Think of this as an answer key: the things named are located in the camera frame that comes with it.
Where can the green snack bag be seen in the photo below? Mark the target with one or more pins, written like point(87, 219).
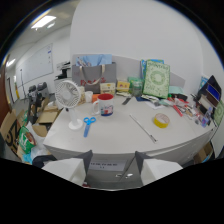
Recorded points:
point(26, 141)

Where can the wall whiteboard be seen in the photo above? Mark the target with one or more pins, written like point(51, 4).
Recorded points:
point(36, 64)

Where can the ceiling light panel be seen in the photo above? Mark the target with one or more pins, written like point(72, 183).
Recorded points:
point(43, 21)

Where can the brown cardboard box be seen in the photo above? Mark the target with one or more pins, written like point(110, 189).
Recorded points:
point(9, 131)

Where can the white mug red rim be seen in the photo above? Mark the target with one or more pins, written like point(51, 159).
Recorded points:
point(104, 104)

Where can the blue scissors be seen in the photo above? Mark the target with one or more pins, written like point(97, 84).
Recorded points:
point(88, 124)

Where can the white desk fan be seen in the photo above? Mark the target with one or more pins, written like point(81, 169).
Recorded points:
point(69, 100)

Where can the thin metal ruler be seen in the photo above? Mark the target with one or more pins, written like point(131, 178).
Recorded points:
point(143, 128)

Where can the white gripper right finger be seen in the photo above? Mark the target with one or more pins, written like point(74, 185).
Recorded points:
point(156, 170)

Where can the white printer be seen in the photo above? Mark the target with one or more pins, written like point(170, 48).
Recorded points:
point(63, 69)

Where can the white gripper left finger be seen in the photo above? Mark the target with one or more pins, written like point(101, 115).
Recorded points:
point(68, 168)

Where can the green patterned book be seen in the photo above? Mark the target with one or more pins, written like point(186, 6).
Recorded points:
point(156, 79)

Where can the small white cup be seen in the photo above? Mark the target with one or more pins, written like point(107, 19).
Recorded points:
point(88, 96)

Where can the yellow tape roll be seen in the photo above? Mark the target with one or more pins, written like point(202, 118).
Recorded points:
point(161, 120)

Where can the black desk organizer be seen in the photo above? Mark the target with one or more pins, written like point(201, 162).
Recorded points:
point(209, 96)

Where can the clear glass jar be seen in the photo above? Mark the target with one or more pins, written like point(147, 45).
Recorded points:
point(136, 89)

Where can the black utility knife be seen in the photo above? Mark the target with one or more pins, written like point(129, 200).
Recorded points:
point(126, 100)

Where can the black office chair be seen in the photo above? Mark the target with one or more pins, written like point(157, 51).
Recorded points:
point(37, 96)

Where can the yellow snack box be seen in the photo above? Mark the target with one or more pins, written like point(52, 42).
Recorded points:
point(107, 88)

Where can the grey drawer cabinet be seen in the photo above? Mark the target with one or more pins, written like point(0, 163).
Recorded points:
point(133, 168)

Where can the grey tote bag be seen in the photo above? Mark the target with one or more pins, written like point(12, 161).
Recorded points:
point(94, 75)

